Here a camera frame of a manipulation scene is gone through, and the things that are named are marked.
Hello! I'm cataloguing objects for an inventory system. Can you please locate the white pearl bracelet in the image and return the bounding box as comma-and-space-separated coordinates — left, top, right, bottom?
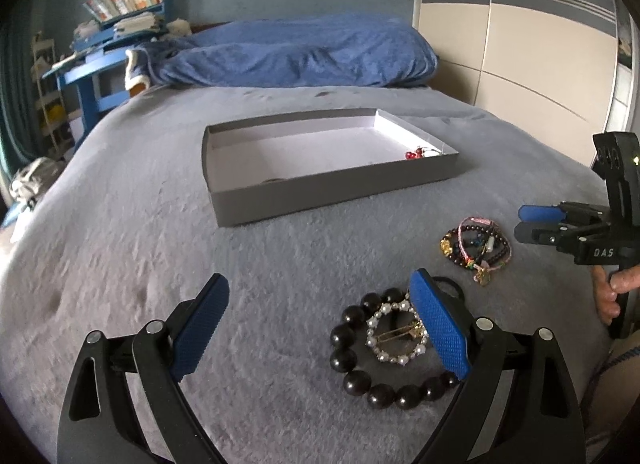
366, 300, 430, 365

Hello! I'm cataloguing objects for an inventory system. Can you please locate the dark brown bead bracelet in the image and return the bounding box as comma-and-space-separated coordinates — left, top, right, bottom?
440, 226, 510, 268

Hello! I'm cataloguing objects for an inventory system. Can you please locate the small dark bead bracelet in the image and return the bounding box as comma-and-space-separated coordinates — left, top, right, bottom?
459, 224, 502, 249

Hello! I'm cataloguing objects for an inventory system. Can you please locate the large black bead bracelet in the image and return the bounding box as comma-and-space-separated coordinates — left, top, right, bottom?
329, 287, 461, 411

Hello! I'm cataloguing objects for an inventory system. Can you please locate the grey bed blanket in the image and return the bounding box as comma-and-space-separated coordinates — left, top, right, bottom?
0, 84, 621, 464

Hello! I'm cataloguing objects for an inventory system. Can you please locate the white shelf rack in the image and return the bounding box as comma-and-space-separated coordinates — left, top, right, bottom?
31, 34, 76, 155

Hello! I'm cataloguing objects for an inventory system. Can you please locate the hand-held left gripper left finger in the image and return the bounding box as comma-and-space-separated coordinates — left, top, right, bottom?
56, 273, 231, 464

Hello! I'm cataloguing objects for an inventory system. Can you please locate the braided bracelet with gold pendant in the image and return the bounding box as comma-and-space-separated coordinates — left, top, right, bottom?
462, 244, 501, 287

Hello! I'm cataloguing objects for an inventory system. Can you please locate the pink cord bracelet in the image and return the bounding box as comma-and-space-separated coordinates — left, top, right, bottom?
459, 216, 513, 272

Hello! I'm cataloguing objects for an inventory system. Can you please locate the teal curtain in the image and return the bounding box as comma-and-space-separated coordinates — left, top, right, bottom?
0, 24, 37, 165

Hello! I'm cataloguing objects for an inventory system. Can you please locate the blue duvet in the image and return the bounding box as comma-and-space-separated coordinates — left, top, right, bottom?
131, 14, 440, 90

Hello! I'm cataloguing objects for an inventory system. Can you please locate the blue desk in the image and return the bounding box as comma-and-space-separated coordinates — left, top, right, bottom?
42, 4, 168, 132

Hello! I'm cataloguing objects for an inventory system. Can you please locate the black hair tie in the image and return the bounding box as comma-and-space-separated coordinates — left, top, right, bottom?
430, 276, 466, 302

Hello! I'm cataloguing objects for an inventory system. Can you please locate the stack of papers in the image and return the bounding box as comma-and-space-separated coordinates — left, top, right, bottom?
75, 14, 166, 41

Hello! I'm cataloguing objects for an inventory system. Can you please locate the grey cardboard box tray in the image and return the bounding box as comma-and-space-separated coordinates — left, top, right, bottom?
202, 108, 460, 228

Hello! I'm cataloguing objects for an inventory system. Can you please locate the white grey bundle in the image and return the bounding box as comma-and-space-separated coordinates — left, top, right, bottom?
10, 158, 67, 210

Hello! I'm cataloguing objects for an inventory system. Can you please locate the person's right hand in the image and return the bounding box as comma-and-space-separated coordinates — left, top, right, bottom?
592, 265, 640, 327

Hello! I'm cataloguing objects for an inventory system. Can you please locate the person's leg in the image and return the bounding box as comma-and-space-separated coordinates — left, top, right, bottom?
582, 329, 640, 455

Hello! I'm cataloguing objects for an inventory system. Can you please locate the cream wardrobe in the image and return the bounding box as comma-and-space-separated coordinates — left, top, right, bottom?
415, 0, 621, 180

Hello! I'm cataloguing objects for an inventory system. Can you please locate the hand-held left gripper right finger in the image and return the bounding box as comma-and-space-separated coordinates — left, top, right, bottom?
407, 268, 586, 464

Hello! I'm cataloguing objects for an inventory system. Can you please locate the gold hair clip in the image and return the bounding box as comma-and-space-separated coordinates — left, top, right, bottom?
376, 322, 426, 345

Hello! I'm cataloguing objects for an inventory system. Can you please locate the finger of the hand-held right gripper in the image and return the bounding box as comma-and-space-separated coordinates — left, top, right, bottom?
518, 201, 610, 230
514, 223, 608, 257

